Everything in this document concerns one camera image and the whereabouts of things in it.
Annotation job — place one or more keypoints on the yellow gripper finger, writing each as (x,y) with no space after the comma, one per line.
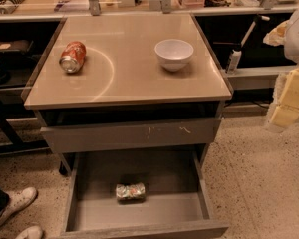
(276,36)
(285,107)

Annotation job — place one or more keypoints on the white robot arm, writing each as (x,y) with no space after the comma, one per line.
(291,52)

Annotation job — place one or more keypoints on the closed top drawer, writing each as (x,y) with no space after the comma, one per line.
(127,135)

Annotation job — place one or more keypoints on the grey drawer cabinet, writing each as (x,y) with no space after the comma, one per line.
(121,79)

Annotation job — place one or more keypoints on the open middle drawer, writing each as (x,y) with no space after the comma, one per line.
(176,204)

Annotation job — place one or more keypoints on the orange soda can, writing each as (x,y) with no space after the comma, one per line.
(73,57)

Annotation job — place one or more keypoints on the white bowl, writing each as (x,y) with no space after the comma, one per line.
(173,54)

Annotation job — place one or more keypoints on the white sneaker lower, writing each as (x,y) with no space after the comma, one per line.
(33,232)

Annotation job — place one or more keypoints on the white sneaker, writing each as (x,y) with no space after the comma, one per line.
(33,232)
(13,202)

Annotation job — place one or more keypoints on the white sneaker upper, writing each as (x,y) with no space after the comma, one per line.
(13,202)

